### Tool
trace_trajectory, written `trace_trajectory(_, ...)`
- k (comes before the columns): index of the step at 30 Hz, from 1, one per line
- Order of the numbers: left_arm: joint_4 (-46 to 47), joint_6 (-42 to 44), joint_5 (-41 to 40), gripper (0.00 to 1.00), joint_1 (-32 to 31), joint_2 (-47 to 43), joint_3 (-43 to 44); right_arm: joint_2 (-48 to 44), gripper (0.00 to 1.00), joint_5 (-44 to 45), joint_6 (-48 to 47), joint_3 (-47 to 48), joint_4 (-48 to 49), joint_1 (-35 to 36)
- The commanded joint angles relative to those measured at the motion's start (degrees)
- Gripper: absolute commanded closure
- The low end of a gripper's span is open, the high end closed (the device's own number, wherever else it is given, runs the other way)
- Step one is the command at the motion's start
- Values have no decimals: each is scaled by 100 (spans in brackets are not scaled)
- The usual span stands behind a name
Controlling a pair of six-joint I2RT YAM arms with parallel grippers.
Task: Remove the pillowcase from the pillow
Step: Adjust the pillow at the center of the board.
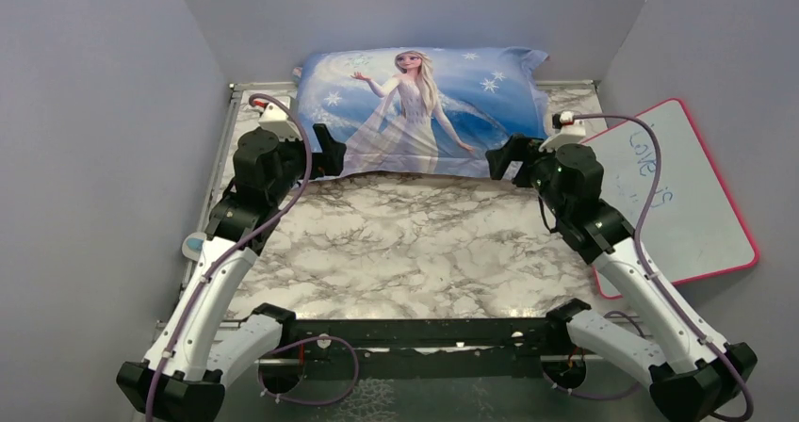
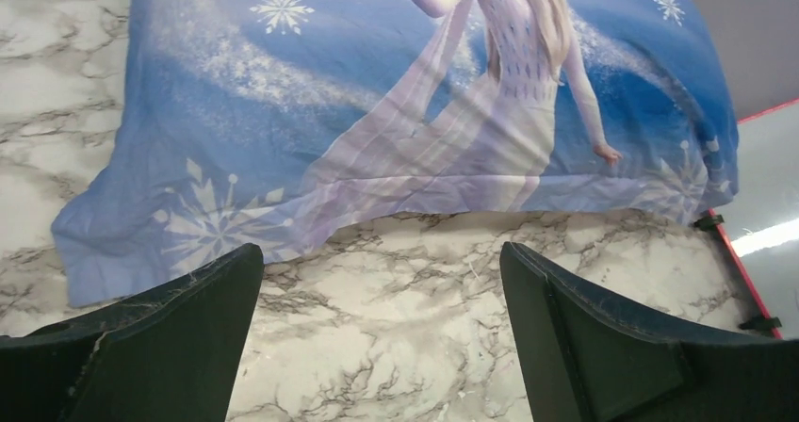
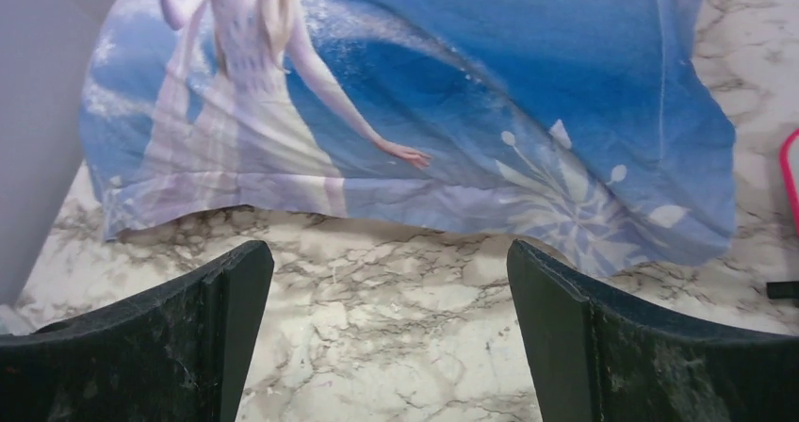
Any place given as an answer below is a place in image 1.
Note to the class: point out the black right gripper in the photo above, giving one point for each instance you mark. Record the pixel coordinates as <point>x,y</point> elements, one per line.
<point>518,148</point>

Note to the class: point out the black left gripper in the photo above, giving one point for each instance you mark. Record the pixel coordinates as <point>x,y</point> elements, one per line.
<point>329,161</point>

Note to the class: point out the Elsa print pink-lined pillowcase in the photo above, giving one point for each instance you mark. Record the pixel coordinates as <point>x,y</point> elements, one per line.
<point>422,110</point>

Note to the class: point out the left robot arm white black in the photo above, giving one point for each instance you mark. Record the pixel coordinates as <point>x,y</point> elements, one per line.
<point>184,375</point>

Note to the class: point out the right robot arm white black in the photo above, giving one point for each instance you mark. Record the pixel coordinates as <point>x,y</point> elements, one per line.
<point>689,370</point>

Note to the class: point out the pink framed whiteboard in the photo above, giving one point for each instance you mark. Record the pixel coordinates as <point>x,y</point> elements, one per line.
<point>693,230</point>

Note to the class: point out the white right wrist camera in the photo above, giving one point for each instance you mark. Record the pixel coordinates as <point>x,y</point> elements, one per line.
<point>567,129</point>

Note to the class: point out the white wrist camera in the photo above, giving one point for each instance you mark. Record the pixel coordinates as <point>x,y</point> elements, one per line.
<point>273,119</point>
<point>567,129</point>

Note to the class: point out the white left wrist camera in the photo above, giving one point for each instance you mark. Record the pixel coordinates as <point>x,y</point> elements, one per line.
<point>273,119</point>

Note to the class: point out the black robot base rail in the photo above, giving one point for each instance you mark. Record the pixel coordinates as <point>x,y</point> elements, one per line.
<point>408,349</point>

